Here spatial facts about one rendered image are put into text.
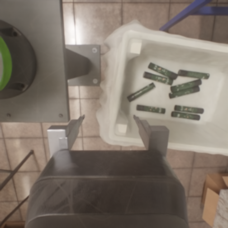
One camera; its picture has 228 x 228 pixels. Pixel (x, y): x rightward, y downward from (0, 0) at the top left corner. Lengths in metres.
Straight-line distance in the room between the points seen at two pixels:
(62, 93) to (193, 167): 1.52
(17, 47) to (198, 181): 1.76
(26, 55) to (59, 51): 0.06
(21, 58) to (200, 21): 1.29
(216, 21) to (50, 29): 1.30
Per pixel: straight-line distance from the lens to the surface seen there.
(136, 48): 0.60
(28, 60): 0.35
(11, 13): 0.39
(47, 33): 0.36
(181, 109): 0.88
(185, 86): 0.86
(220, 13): 1.01
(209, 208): 1.77
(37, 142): 1.53
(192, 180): 1.81
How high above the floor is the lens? 1.26
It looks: 74 degrees down
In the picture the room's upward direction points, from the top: 175 degrees clockwise
